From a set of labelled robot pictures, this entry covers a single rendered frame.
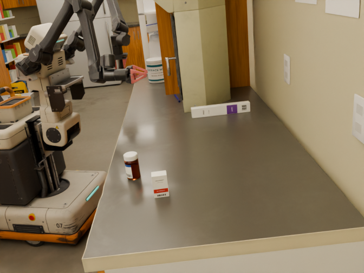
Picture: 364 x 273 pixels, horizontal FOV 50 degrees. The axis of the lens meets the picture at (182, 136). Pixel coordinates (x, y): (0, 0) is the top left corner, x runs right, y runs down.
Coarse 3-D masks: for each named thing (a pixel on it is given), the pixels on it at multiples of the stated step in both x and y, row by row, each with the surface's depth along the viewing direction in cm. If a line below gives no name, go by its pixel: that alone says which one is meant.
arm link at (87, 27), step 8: (80, 8) 191; (80, 16) 193; (88, 16) 193; (80, 24) 194; (88, 24) 192; (88, 32) 191; (88, 40) 191; (96, 40) 194; (88, 48) 191; (96, 48) 192; (88, 56) 192; (96, 56) 191; (88, 64) 191; (96, 64) 189; (88, 72) 191; (96, 80) 188; (104, 80) 192
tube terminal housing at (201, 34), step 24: (192, 0) 171; (216, 0) 180; (192, 24) 175; (216, 24) 183; (192, 48) 178; (216, 48) 186; (192, 72) 182; (216, 72) 190; (192, 96) 187; (216, 96) 193
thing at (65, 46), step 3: (63, 45) 252; (66, 45) 251; (63, 48) 251; (66, 48) 251; (69, 48) 251; (72, 48) 251; (66, 51) 251; (69, 51) 252; (72, 51) 253; (69, 54) 253; (72, 54) 254; (69, 57) 255; (72, 57) 260
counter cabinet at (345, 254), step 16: (240, 256) 94; (256, 256) 94; (272, 256) 95; (288, 256) 95; (304, 256) 95; (320, 256) 95; (336, 256) 96; (352, 256) 96; (112, 272) 94; (128, 272) 95; (144, 272) 95; (160, 272) 95; (176, 272) 95; (192, 272) 95; (208, 272) 96; (224, 272) 96; (240, 272) 96; (256, 272) 96; (272, 272) 96; (288, 272) 97; (304, 272) 97; (320, 272) 97; (336, 272) 97; (352, 272) 98
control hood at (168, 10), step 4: (156, 0) 170; (160, 0) 170; (164, 0) 170; (168, 0) 170; (172, 0) 171; (160, 4) 171; (164, 4) 171; (168, 4) 171; (172, 4) 172; (164, 8) 172; (168, 8) 172; (172, 8) 172
